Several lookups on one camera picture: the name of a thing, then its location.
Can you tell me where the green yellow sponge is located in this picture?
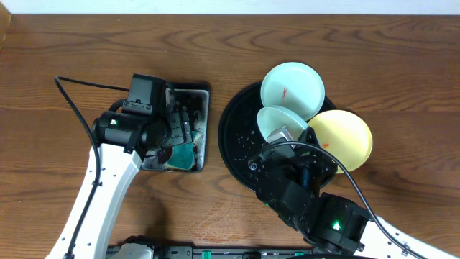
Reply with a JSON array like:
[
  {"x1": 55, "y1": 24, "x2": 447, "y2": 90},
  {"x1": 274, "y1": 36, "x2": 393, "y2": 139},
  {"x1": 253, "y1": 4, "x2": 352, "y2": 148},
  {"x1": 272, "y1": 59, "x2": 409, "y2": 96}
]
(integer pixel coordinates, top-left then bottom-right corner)
[{"x1": 165, "y1": 131, "x2": 198, "y2": 172}]

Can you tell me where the yellow plate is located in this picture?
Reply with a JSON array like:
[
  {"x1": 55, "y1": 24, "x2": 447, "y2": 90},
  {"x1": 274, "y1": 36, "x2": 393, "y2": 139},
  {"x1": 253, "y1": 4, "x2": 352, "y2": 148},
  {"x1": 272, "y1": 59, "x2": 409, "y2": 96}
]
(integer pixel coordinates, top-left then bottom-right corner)
[{"x1": 308, "y1": 109, "x2": 373, "y2": 172}]

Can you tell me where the light blue plate bottom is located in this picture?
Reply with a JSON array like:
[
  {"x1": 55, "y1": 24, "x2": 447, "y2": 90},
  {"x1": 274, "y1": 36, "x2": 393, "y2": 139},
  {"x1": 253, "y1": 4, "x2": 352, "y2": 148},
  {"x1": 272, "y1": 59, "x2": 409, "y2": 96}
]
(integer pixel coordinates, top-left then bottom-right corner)
[{"x1": 257, "y1": 105, "x2": 308, "y2": 141}]

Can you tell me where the light blue plate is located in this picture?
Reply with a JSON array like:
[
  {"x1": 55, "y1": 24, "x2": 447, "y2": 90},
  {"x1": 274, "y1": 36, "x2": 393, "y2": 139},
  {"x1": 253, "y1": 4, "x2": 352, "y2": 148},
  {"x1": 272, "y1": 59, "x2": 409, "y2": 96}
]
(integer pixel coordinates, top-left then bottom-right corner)
[
  {"x1": 260, "y1": 62, "x2": 326, "y2": 121},
  {"x1": 257, "y1": 105, "x2": 308, "y2": 141}
]

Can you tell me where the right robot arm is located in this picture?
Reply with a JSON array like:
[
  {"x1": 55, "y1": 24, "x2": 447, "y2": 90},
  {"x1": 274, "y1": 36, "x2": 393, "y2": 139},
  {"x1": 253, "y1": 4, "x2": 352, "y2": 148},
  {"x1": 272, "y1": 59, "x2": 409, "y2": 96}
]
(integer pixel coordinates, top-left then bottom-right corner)
[{"x1": 249, "y1": 127, "x2": 450, "y2": 258}]

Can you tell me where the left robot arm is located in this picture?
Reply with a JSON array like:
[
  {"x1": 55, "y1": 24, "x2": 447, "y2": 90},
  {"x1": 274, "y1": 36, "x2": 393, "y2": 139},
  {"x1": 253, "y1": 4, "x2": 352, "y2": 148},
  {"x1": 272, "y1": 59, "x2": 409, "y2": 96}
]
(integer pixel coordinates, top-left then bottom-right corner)
[{"x1": 48, "y1": 111, "x2": 192, "y2": 258}]

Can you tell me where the black rectangular soapy tray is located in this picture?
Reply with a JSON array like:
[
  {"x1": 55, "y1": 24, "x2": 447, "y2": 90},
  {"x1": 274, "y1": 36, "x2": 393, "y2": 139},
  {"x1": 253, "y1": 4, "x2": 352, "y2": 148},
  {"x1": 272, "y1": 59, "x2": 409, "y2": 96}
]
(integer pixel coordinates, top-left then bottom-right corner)
[{"x1": 142, "y1": 83, "x2": 211, "y2": 173}]

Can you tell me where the black round tray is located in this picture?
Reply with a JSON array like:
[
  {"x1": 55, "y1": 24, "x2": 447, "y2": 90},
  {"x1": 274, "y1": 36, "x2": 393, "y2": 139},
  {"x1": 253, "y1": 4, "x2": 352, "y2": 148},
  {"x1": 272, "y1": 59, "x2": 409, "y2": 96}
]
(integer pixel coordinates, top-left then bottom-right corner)
[{"x1": 218, "y1": 82, "x2": 322, "y2": 194}]

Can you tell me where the light blue plate top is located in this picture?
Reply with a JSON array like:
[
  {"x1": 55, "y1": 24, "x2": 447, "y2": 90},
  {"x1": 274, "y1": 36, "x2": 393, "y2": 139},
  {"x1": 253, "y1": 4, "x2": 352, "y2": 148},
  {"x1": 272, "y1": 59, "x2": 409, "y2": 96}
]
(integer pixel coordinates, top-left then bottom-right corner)
[{"x1": 260, "y1": 62, "x2": 326, "y2": 121}]

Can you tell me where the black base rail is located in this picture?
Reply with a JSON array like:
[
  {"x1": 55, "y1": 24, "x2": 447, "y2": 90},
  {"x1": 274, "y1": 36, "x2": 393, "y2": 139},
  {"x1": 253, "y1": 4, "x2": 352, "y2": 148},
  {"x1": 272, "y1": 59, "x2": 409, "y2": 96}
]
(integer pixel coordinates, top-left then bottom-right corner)
[{"x1": 105, "y1": 235, "x2": 313, "y2": 259}]

